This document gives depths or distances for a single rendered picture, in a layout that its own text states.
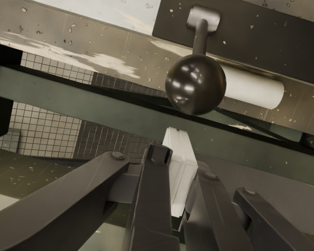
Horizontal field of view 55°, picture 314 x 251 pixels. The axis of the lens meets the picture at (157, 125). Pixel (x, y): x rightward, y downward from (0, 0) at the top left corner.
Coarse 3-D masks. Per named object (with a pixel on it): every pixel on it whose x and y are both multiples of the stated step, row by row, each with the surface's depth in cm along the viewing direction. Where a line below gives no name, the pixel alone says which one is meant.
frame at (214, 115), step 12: (216, 108) 137; (216, 120) 126; (228, 120) 120; (240, 120) 120; (252, 120) 167; (264, 132) 105; (276, 132) 172; (288, 132) 165; (300, 132) 159; (300, 144) 101
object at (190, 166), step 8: (184, 136) 20; (184, 144) 18; (184, 152) 16; (192, 152) 16; (184, 160) 15; (192, 160) 15; (184, 168) 15; (192, 168) 15; (184, 176) 15; (192, 176) 15; (176, 184) 15; (184, 184) 15; (176, 192) 15; (184, 192) 15; (176, 200) 15; (184, 200) 15; (176, 208) 15; (176, 216) 15
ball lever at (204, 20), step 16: (192, 16) 25; (208, 16) 25; (208, 32) 26; (176, 64) 18; (192, 64) 17; (208, 64) 17; (176, 80) 17; (192, 80) 17; (208, 80) 17; (224, 80) 18; (176, 96) 18; (192, 96) 17; (208, 96) 17; (192, 112) 18; (208, 112) 18
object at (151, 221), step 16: (160, 144) 15; (144, 160) 14; (160, 160) 14; (144, 176) 12; (160, 176) 13; (144, 192) 11; (160, 192) 11; (144, 208) 10; (160, 208) 10; (128, 224) 11; (144, 224) 9; (160, 224) 9; (128, 240) 8; (144, 240) 7; (160, 240) 7; (176, 240) 8
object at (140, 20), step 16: (32, 0) 28; (48, 0) 27; (64, 0) 27; (80, 0) 27; (96, 0) 27; (112, 0) 27; (128, 0) 27; (144, 0) 27; (80, 16) 30; (96, 16) 28; (112, 16) 28; (128, 16) 28; (144, 16) 28; (144, 32) 28; (192, 48) 28; (240, 64) 31
